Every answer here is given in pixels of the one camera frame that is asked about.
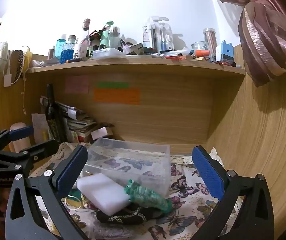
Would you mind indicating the white plastic case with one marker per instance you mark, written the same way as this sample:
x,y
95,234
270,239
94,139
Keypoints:
x,y
107,53

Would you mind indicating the dark glass bottle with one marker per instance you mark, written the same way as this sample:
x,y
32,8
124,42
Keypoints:
x,y
52,115

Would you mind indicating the pink curtain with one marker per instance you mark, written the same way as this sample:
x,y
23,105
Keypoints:
x,y
265,42

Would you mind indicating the orange sticky note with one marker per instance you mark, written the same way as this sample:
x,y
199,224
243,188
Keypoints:
x,y
116,96

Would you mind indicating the mint green pump bottle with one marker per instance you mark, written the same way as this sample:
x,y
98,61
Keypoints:
x,y
105,36

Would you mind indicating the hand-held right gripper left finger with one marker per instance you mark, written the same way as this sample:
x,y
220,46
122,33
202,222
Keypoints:
x,y
75,165

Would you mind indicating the green sticky note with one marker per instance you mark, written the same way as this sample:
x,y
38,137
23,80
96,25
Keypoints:
x,y
113,85

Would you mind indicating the butterfly printed tablecloth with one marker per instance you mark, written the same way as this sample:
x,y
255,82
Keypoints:
x,y
188,205

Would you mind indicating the blue pencil sharpener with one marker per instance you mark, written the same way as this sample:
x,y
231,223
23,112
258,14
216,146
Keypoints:
x,y
225,52

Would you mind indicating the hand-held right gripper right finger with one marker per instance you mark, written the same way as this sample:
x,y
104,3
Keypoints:
x,y
205,172

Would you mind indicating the pink sticky note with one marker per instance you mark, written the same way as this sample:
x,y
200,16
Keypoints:
x,y
76,83

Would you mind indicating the tall clear bottle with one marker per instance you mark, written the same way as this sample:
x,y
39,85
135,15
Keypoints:
x,y
85,37

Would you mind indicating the stack of magazines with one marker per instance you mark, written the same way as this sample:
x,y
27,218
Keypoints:
x,y
80,125

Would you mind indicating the beige cylinder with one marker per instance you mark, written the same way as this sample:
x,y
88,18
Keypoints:
x,y
20,145

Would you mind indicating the white paper tag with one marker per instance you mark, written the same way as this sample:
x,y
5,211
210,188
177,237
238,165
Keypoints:
x,y
7,80

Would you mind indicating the clear plastic box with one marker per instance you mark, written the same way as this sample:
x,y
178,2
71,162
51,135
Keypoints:
x,y
133,155

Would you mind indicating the small white brown box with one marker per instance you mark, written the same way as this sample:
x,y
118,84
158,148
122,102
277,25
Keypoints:
x,y
101,133

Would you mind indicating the green scrunchie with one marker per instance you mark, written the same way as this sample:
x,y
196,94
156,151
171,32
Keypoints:
x,y
145,196

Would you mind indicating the white sponge block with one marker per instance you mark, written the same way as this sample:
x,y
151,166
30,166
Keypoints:
x,y
103,192

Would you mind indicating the blue liquid glass bottle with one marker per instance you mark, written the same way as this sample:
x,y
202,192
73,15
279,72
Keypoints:
x,y
66,52

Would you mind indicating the orange marker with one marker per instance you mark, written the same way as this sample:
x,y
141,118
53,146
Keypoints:
x,y
202,53

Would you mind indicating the patterned headband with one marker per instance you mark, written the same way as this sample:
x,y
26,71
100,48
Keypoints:
x,y
19,62

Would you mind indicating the glass jar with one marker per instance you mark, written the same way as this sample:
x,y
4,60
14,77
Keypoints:
x,y
200,47

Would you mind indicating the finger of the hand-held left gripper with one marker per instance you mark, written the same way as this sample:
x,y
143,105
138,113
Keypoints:
x,y
41,148
21,133

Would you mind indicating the turquoise bottle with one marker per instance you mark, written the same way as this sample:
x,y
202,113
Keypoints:
x,y
61,45

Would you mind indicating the grey fluffy scrunchie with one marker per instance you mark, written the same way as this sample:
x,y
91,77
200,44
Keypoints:
x,y
113,233

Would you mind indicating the tall clear tube silver lid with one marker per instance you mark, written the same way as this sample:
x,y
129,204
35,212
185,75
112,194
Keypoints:
x,y
210,42

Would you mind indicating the toothbrush blister pack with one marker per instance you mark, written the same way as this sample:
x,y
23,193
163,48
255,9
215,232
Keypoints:
x,y
158,33

